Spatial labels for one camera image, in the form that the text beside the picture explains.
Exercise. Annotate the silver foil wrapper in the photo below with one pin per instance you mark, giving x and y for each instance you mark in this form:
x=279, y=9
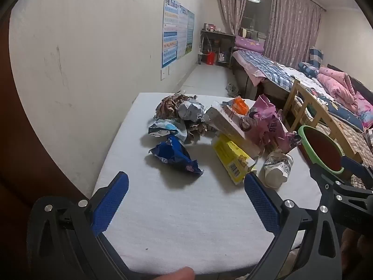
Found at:
x=189, y=110

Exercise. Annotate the pink plastic bag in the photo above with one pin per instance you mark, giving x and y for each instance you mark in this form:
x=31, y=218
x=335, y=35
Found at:
x=266, y=116

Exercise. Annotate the wooden bed frame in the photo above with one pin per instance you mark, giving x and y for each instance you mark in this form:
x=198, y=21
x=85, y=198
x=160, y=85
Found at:
x=253, y=89

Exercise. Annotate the pink quilt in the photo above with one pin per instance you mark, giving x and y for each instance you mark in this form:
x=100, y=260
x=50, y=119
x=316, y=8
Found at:
x=341, y=87

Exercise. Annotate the pair of grey shoes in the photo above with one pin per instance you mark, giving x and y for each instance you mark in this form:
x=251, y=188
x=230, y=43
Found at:
x=232, y=89

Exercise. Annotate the blue picture wall poster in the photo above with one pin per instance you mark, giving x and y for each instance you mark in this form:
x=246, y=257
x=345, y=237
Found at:
x=191, y=32

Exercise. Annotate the dark window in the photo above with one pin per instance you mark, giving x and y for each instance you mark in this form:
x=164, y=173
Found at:
x=258, y=8

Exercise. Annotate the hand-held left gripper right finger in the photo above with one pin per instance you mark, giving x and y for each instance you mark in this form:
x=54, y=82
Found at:
x=262, y=204

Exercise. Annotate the white chart wall poster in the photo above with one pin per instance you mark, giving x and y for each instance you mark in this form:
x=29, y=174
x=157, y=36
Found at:
x=183, y=32

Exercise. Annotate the dark wooden desk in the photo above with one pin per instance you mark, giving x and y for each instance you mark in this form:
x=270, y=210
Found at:
x=218, y=36

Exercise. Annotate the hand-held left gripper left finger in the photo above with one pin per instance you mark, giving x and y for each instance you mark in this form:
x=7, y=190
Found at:
x=112, y=201

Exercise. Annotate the white carton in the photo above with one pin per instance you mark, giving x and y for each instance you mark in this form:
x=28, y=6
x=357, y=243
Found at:
x=227, y=125

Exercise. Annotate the printed paper cup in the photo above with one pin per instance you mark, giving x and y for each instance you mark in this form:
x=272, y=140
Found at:
x=276, y=170

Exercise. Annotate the yellow tea carton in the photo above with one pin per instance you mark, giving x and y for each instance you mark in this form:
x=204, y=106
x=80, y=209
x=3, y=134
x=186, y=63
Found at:
x=230, y=157

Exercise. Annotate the blue row chart wall poster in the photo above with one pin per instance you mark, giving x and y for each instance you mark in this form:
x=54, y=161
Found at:
x=170, y=32

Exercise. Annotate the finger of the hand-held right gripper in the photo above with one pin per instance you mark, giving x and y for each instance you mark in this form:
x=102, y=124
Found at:
x=323, y=179
x=354, y=166

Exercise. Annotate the red bin with green rim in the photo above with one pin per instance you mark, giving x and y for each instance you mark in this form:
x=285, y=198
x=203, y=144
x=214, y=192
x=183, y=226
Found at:
x=323, y=148

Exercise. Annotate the red bucket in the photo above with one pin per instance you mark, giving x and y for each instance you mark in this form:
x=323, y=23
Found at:
x=210, y=57

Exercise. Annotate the dark blue cartoon blanket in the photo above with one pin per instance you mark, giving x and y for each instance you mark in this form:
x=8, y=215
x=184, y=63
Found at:
x=335, y=106

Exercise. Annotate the purple folded star blanket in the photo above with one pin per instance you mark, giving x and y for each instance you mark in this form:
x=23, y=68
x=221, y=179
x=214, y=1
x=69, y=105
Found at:
x=250, y=44

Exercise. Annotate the brown foil wrapper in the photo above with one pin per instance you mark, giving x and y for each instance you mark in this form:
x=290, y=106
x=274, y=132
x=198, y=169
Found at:
x=169, y=106

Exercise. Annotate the blue and white wrapper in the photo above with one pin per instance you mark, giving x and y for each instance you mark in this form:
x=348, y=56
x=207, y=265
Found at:
x=166, y=128

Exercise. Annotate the blue plaid bed cover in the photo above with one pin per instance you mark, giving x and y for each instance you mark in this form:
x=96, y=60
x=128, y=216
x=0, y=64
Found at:
x=262, y=64

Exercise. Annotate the wooden chair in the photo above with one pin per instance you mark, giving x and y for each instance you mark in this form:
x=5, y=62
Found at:
x=309, y=99

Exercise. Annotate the dark blue snack wrapper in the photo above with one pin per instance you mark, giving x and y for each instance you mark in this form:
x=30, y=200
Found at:
x=172, y=153

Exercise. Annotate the pink patterned curtain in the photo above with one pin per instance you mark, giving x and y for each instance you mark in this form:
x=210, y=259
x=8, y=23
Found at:
x=291, y=23
x=230, y=3

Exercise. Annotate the orange snack wrapper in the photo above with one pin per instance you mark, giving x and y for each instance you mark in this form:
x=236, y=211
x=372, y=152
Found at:
x=240, y=106

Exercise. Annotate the white wall socket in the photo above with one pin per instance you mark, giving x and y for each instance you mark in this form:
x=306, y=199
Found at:
x=164, y=74

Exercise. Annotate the person's right hand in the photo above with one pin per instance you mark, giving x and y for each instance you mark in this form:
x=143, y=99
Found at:
x=358, y=248

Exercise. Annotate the striped pillow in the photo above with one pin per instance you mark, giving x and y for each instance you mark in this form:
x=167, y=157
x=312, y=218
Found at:
x=316, y=57

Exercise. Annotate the person's left hand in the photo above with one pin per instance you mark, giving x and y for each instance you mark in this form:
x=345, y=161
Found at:
x=180, y=274

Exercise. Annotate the dark blue pillow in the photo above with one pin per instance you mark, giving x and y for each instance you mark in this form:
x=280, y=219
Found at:
x=307, y=69

